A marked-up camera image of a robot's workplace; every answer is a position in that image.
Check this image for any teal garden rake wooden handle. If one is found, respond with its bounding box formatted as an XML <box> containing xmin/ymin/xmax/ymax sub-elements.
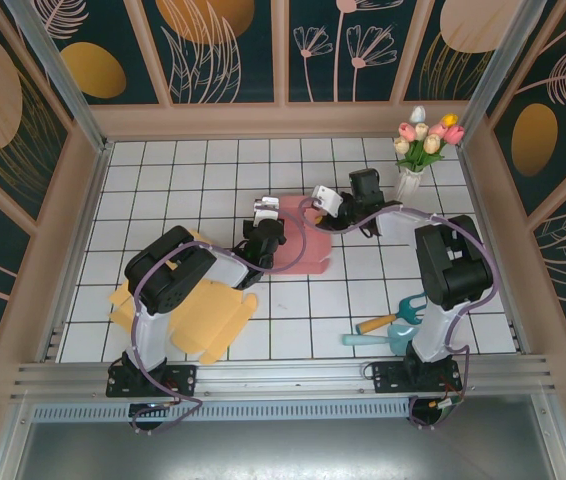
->
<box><xmin>355</xmin><ymin>293</ymin><xmax>427</xmax><ymax>335</ymax></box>

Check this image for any yellow paper box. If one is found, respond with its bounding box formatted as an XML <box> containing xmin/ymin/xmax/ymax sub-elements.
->
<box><xmin>107</xmin><ymin>227</ymin><xmax>259</xmax><ymax>366</ymax></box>

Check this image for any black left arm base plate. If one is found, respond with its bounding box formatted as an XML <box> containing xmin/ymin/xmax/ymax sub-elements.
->
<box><xmin>106</xmin><ymin>363</ymin><xmax>198</xmax><ymax>399</ymax></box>

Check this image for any slotted grey cable duct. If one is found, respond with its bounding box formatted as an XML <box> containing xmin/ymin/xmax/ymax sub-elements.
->
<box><xmin>30</xmin><ymin>399</ymin><xmax>539</xmax><ymax>424</ymax></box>

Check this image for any black round cable hub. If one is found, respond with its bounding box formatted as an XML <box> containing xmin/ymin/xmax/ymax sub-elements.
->
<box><xmin>409</xmin><ymin>396</ymin><xmax>466</xmax><ymax>430</ymax></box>
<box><xmin>129</xmin><ymin>401</ymin><xmax>164</xmax><ymax>435</ymax></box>

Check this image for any aluminium frame post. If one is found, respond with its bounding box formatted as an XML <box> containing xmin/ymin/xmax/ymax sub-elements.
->
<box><xmin>457</xmin><ymin>0</ymin><xmax>549</xmax><ymax>151</ymax></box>
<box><xmin>5</xmin><ymin>0</ymin><xmax>114</xmax><ymax>154</ymax></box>

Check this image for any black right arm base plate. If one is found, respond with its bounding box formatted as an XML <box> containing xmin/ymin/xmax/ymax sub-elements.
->
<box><xmin>371</xmin><ymin>359</ymin><xmax>464</xmax><ymax>396</ymax></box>

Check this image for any teal garden trowel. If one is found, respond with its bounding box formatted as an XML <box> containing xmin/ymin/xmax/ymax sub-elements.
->
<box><xmin>341</xmin><ymin>323</ymin><xmax>417</xmax><ymax>357</ymax></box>

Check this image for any artificial tulip bouquet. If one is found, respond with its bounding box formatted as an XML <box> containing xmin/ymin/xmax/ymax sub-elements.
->
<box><xmin>393</xmin><ymin>104</ymin><xmax>466</xmax><ymax>174</ymax></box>

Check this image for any white ribbed vase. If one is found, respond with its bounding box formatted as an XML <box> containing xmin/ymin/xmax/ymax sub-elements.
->
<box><xmin>393</xmin><ymin>168</ymin><xmax>425</xmax><ymax>202</ymax></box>

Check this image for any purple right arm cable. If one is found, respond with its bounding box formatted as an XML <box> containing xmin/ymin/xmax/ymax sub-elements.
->
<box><xmin>300</xmin><ymin>197</ymin><xmax>502</xmax><ymax>431</ymax></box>

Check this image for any grey metal sheet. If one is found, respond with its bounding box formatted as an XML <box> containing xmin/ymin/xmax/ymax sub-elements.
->
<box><xmin>0</xmin><ymin>419</ymin><xmax>566</xmax><ymax>480</ymax></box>

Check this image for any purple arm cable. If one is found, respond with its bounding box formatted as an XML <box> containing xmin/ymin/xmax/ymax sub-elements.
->
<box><xmin>130</xmin><ymin>209</ymin><xmax>309</xmax><ymax>435</ymax></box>
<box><xmin>300</xmin><ymin>197</ymin><xmax>502</xmax><ymax>431</ymax></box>

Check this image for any pink paper box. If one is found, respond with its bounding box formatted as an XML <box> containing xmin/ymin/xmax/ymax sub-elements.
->
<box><xmin>257</xmin><ymin>194</ymin><xmax>334</xmax><ymax>275</ymax></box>

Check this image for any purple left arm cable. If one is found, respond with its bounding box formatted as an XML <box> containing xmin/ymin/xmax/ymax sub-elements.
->
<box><xmin>130</xmin><ymin>209</ymin><xmax>309</xmax><ymax>435</ymax></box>

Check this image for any aluminium mounting rail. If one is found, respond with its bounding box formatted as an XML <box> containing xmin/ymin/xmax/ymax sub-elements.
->
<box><xmin>10</xmin><ymin>355</ymin><xmax>559</xmax><ymax>401</ymax></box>

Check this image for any aluminium table edge rail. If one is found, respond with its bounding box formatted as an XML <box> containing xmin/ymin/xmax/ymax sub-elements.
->
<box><xmin>37</xmin><ymin>141</ymin><xmax>114</xmax><ymax>362</ymax></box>
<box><xmin>457</xmin><ymin>143</ymin><xmax>534</xmax><ymax>357</ymax></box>

